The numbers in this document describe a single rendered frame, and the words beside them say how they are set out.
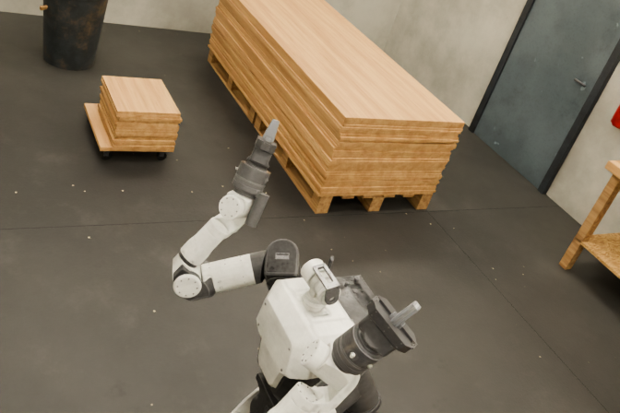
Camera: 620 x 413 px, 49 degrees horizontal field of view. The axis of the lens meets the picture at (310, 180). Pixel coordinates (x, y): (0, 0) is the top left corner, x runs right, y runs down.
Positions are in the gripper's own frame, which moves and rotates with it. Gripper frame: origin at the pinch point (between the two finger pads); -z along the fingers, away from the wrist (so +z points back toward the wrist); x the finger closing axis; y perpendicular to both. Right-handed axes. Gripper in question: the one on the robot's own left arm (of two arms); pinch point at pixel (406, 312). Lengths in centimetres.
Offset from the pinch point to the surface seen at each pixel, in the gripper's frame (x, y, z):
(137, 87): 212, 236, 195
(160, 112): 181, 225, 184
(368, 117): 93, 285, 98
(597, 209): -51, 385, 50
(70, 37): 303, 267, 240
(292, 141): 123, 303, 163
